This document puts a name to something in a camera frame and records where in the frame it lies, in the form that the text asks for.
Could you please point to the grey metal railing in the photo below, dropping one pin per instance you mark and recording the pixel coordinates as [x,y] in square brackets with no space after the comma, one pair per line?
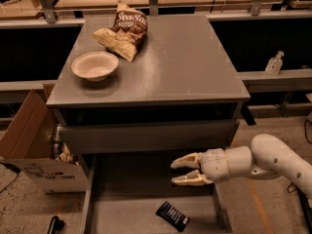
[31,13]

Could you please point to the dark blue rxbar wrapper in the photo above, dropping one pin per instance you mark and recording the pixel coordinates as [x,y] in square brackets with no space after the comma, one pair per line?
[174,217]

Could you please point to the black power strip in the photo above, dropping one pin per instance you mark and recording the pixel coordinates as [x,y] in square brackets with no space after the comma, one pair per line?
[307,210]

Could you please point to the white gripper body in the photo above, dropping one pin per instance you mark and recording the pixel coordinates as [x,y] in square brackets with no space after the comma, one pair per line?
[214,164]

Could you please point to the closed grey top drawer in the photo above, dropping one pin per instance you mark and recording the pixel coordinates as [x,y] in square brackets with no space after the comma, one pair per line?
[149,136]

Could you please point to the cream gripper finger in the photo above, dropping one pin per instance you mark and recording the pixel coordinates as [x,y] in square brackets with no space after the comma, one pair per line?
[194,178]
[191,160]

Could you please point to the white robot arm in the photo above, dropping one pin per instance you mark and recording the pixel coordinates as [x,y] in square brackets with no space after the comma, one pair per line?
[267,158]

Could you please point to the white paper bowl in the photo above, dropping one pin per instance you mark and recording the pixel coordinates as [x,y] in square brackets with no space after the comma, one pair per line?
[95,66]

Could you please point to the black floor object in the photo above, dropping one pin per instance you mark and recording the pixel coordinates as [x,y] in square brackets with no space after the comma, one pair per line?
[56,224]

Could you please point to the grey drawer cabinet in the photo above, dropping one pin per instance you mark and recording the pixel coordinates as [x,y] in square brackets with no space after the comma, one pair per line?
[180,74]

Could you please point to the metal can in box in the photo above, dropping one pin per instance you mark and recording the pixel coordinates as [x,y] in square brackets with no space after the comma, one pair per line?
[56,142]

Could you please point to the open grey middle drawer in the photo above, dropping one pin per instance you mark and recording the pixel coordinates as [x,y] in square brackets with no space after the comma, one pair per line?
[128,188]

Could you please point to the brown sea salt chip bag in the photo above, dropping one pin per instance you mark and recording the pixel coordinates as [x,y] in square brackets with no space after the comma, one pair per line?
[126,34]

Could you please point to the cardboard box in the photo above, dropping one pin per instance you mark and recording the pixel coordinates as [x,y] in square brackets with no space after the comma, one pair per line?
[27,144]

